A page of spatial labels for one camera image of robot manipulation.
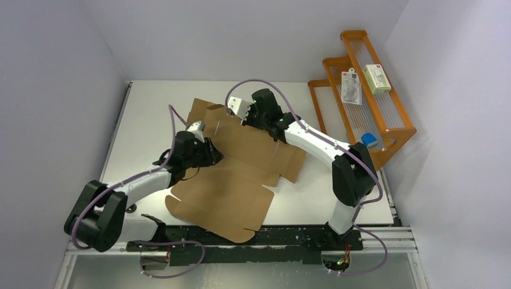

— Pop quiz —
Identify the blue small object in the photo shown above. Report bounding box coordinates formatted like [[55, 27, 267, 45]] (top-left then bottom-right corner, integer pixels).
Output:
[[361, 132, 380, 148]]

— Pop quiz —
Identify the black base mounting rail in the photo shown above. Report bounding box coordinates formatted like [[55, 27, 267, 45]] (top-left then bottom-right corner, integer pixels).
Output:
[[125, 225, 363, 266]]

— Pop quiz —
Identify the red emergency stop button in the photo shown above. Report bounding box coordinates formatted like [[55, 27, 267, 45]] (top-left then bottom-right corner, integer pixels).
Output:
[[125, 204, 137, 214]]

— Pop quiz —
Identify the orange wooden tiered rack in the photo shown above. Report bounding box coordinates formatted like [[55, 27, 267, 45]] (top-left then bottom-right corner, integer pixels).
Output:
[[308, 30, 416, 169]]

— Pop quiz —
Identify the white green product box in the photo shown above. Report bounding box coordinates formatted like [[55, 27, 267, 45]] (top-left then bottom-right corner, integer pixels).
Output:
[[363, 64, 392, 95]]

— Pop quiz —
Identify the brown cardboard box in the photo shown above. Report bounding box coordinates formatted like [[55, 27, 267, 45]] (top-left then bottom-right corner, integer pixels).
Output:
[[165, 98, 306, 243]]

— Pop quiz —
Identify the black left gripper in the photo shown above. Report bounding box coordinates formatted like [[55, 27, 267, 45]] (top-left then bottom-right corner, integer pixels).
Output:
[[183, 136, 224, 168]]

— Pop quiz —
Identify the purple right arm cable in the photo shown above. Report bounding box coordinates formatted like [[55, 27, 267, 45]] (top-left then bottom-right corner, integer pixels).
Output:
[[224, 79, 388, 277]]

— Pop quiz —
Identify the clear packaged cable bag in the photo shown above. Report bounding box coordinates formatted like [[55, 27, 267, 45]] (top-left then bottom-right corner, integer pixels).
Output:
[[340, 67, 362, 105]]

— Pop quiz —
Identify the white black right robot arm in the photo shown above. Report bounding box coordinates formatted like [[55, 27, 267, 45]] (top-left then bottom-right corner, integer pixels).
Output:
[[228, 89, 378, 249]]

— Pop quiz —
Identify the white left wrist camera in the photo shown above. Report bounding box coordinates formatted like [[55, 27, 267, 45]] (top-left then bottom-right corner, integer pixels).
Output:
[[186, 120, 205, 142]]

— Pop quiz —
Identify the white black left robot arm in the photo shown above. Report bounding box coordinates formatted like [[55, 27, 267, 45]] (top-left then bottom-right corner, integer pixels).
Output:
[[64, 131, 224, 252]]

